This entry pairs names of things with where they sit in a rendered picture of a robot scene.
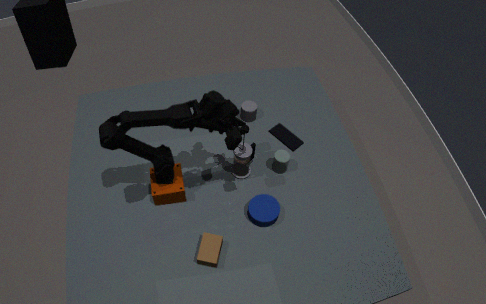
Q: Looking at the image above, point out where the blue flat cylinder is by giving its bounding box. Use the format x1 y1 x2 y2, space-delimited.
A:
248 195 280 227

